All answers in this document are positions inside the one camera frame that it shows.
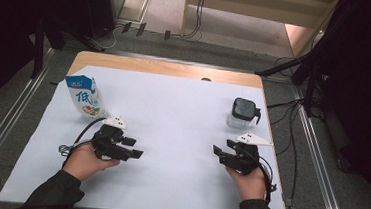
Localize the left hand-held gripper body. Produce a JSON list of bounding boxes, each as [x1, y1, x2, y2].
[[89, 114, 130, 163]]

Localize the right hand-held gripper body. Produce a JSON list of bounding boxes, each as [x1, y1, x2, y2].
[[223, 131, 274, 178]]

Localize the blue and white milk carton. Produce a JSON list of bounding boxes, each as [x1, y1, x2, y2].
[[61, 73, 111, 121]]

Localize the person's right hand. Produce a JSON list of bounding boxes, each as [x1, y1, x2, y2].
[[223, 167, 268, 203]]

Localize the person's left hand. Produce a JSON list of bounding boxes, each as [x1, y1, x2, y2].
[[61, 140, 123, 185]]

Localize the white paper sheet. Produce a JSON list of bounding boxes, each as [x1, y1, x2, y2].
[[0, 58, 299, 209]]

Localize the black tripod stand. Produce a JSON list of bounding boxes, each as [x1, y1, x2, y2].
[[29, 11, 108, 84], [251, 39, 333, 120]]

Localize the light wooden shelf unit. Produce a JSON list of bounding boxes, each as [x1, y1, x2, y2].
[[179, 0, 340, 62]]

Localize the right hand-held gripper cable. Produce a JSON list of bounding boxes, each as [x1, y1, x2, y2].
[[251, 154, 281, 205]]

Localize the black floor cables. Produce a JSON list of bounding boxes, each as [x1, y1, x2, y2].
[[259, 55, 311, 202]]

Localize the metal floor rail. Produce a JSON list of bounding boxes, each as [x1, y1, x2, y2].
[[282, 86, 359, 209], [0, 44, 55, 202]]

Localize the white floor cable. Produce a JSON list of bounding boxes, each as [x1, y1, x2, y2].
[[87, 23, 124, 52]]

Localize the black hanging cable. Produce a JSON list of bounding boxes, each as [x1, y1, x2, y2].
[[182, 0, 207, 40]]

